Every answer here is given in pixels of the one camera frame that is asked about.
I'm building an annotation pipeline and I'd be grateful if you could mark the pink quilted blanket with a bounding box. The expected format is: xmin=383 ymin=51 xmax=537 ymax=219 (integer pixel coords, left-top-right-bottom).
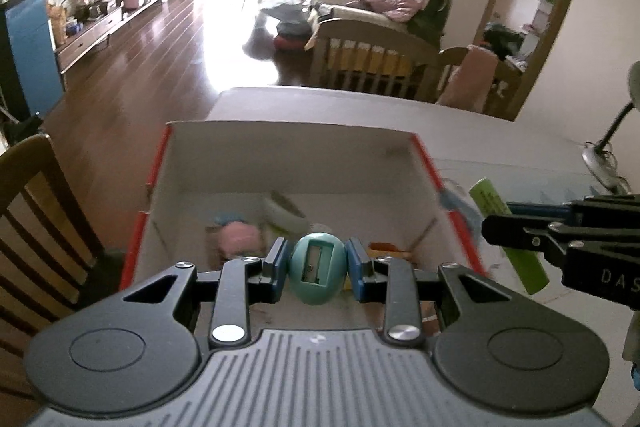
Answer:
xmin=367 ymin=0 xmax=426 ymax=23

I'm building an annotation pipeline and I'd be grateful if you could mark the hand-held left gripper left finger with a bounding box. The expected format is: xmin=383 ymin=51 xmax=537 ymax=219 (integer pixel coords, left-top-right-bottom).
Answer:
xmin=122 ymin=237 xmax=290 ymax=348

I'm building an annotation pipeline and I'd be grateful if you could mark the blue bean bag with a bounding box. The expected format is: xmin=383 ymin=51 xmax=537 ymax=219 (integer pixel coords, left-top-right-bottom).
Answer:
xmin=259 ymin=0 xmax=309 ymax=28

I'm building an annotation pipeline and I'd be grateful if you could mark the pink cloth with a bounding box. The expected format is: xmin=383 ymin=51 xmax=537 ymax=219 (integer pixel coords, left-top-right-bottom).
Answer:
xmin=439 ymin=46 xmax=499 ymax=113

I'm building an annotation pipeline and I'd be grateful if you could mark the wooden TV cabinet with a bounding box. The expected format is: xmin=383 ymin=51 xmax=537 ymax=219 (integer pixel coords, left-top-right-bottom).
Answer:
xmin=52 ymin=0 xmax=174 ymax=76

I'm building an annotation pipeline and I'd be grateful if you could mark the beige sofa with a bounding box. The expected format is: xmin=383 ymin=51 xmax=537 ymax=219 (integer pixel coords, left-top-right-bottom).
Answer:
xmin=312 ymin=0 xmax=454 ymax=53

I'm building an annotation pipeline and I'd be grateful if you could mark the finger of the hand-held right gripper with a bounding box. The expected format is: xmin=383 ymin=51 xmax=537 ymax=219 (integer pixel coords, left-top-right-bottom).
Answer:
xmin=505 ymin=194 xmax=640 ymax=224
xmin=481 ymin=213 xmax=593 ymax=259

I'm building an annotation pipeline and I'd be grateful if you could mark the red cardboard box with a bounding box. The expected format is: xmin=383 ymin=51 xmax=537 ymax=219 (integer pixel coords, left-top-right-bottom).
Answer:
xmin=120 ymin=120 xmax=489 ymax=339

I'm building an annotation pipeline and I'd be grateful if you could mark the teal egg-shaped pencil sharpener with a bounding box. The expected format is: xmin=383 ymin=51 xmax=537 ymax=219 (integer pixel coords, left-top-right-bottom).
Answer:
xmin=288 ymin=231 xmax=347 ymax=306

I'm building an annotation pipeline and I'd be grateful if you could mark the blue cabinet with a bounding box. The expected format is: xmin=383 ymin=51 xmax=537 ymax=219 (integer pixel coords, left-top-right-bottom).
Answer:
xmin=0 ymin=0 xmax=66 ymax=124

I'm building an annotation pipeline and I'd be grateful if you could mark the yellow box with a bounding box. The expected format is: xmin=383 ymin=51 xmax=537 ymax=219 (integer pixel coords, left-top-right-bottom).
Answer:
xmin=367 ymin=240 xmax=416 ymax=264

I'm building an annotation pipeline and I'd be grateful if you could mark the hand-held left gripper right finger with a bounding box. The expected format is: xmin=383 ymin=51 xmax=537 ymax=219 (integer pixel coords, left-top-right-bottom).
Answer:
xmin=345 ymin=237 xmax=511 ymax=348

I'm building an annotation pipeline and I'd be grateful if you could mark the wooden dining chair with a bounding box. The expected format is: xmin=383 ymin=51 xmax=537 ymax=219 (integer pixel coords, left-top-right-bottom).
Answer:
xmin=0 ymin=134 xmax=109 ymax=404
xmin=307 ymin=17 xmax=441 ymax=103
xmin=437 ymin=45 xmax=524 ymax=120

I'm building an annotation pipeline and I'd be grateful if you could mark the grey desk lamp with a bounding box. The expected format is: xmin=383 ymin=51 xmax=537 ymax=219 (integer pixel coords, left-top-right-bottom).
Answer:
xmin=579 ymin=61 xmax=640 ymax=196

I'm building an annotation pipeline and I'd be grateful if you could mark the dark blue placemat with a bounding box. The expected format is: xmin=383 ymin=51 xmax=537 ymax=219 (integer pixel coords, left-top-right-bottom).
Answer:
xmin=438 ymin=184 xmax=484 ymax=234

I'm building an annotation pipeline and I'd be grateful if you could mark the lime green tube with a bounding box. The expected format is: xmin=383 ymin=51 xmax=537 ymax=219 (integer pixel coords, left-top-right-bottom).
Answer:
xmin=468 ymin=177 xmax=550 ymax=296

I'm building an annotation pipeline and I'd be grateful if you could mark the pink heart-shaped box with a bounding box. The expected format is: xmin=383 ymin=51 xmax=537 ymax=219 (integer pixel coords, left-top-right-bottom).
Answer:
xmin=212 ymin=221 xmax=264 ymax=264

